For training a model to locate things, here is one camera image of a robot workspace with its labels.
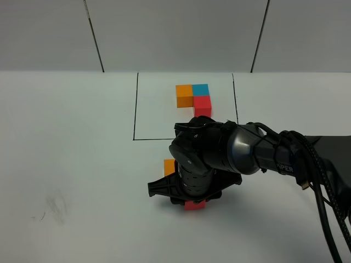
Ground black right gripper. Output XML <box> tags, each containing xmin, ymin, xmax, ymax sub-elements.
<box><xmin>148</xmin><ymin>161</ymin><xmax>242</xmax><ymax>205</ymax></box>

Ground red cube block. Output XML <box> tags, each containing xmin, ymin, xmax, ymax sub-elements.
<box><xmin>184</xmin><ymin>200</ymin><xmax>206</xmax><ymax>211</ymax></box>

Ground orange cube block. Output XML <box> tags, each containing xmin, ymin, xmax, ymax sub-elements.
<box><xmin>163</xmin><ymin>159</ymin><xmax>176</xmax><ymax>176</ymax></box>

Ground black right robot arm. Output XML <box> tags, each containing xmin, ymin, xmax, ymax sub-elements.
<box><xmin>148</xmin><ymin>116</ymin><xmax>350</xmax><ymax>209</ymax></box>

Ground red template cube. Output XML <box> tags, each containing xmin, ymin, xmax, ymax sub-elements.
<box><xmin>193</xmin><ymin>95</ymin><xmax>212</xmax><ymax>117</ymax></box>

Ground orange template cube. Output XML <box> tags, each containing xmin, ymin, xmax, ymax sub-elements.
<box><xmin>175</xmin><ymin>84</ymin><xmax>193</xmax><ymax>108</ymax></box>

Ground blue template cube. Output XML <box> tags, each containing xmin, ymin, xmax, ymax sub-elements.
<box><xmin>192</xmin><ymin>84</ymin><xmax>210</xmax><ymax>96</ymax></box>

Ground black braided arm cables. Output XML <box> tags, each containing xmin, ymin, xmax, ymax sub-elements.
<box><xmin>246</xmin><ymin>122</ymin><xmax>351</xmax><ymax>263</ymax></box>

